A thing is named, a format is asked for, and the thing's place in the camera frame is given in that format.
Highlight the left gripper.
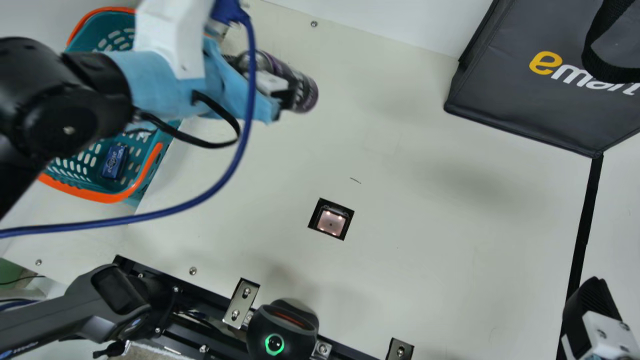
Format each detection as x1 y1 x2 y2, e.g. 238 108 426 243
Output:
102 37 297 125

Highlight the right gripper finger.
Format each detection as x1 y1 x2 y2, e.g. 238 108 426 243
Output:
559 276 640 360

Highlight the purple can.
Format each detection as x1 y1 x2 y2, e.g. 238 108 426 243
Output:
234 50 320 115

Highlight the small square scanner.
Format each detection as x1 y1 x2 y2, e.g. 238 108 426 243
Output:
307 198 355 242

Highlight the teal shopping basket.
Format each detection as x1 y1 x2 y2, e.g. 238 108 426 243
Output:
38 6 177 206

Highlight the black strip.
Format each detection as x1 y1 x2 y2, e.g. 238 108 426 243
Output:
556 154 605 360

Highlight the blue rectangular tin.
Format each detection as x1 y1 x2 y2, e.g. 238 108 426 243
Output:
101 143 130 181

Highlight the black device with green light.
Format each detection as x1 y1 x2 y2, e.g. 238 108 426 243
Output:
245 298 320 359

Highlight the black cable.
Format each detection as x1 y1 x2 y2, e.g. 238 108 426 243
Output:
132 90 242 150

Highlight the blue cable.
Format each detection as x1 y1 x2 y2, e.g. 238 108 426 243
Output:
0 0 259 240

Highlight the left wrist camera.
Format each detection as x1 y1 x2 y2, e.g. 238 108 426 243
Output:
132 0 217 80

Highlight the dark grey bag with straps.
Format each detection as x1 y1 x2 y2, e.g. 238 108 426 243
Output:
443 0 640 159

